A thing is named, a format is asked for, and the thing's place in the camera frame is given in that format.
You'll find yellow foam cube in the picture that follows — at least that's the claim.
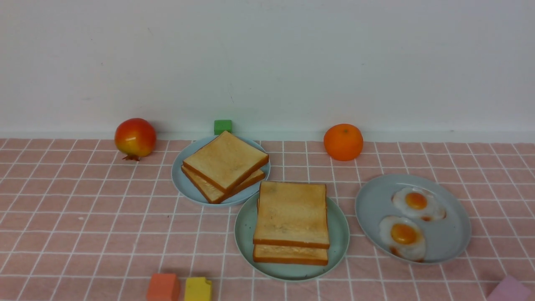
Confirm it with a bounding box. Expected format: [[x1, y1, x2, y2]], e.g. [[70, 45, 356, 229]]
[[184, 277, 212, 301]]

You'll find orange foam cube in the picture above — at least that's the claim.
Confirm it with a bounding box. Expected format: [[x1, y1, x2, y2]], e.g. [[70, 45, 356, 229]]
[[146, 273, 180, 301]]

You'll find toast slice top sandwich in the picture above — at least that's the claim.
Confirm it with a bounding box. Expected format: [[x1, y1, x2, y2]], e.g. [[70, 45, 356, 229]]
[[253, 181, 330, 250]]

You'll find light blue bread plate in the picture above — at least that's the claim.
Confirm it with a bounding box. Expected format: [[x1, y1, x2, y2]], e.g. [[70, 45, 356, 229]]
[[171, 135, 261, 208]]

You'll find toast slice stack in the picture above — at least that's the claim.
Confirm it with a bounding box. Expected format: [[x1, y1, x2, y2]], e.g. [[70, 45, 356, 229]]
[[182, 131, 269, 193], [181, 165, 265, 204]]

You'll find orange fruit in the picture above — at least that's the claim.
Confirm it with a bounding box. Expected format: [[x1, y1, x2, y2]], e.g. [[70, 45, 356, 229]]
[[323, 123, 364, 161]]

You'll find mint green centre plate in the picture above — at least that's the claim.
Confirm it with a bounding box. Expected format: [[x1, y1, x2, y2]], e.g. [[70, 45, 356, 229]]
[[234, 193, 350, 283]]

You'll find toast slice lower stack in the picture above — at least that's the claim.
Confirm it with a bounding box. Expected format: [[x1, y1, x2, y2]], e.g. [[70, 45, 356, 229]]
[[181, 165, 265, 204]]

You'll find toast slice sandwich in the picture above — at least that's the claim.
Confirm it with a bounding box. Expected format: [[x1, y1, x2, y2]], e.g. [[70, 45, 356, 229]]
[[253, 181, 330, 250], [252, 245, 329, 265]]

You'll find grey-blue egg plate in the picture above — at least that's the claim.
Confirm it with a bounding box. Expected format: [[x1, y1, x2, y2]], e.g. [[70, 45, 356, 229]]
[[355, 174, 471, 265]]

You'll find green foam cube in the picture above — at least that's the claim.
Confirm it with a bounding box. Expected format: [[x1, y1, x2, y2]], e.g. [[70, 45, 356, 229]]
[[213, 120, 233, 135]]

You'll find fried egg upper right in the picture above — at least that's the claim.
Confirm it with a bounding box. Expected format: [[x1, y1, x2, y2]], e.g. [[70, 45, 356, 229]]
[[391, 187, 447, 222]]

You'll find fried egg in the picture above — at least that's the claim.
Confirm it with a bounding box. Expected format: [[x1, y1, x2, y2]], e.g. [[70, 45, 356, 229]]
[[391, 187, 447, 222], [379, 215, 426, 262]]

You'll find pink checkered tablecloth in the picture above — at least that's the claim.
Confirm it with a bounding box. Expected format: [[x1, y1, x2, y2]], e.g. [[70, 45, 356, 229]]
[[0, 138, 535, 301]]

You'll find pink foam cube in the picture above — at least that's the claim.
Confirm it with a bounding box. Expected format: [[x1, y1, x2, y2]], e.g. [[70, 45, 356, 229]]
[[486, 275, 532, 301]]

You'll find red pomegranate fruit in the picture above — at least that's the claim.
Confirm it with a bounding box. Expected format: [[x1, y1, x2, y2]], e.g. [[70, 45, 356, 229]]
[[115, 118, 157, 161]]

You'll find toast slice upper stack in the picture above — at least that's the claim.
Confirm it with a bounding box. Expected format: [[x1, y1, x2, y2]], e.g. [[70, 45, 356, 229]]
[[182, 131, 269, 193]]

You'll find fried egg front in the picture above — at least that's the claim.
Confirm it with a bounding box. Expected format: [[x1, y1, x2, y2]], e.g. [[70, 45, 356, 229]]
[[379, 215, 426, 262]]

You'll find toast slice bottom sandwich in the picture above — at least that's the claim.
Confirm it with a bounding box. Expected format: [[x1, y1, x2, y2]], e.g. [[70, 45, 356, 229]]
[[252, 245, 329, 265]]

